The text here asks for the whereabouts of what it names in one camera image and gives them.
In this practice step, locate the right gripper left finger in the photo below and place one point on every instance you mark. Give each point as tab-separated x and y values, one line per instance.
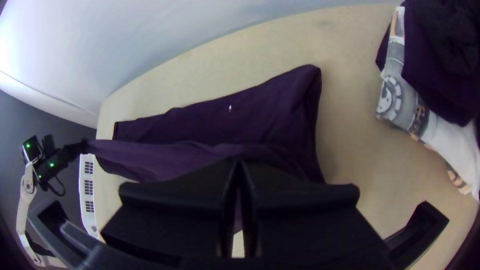
176	217

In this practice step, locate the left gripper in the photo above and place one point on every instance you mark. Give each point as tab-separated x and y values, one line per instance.
73	152

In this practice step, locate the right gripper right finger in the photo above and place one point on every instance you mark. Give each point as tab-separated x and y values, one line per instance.
307	221

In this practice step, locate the dark t-shirt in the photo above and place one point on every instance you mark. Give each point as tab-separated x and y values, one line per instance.
243	127

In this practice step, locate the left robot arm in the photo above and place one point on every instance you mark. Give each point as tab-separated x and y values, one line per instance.
26	187

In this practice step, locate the white laundry basket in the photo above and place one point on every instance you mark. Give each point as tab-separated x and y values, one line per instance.
88	195

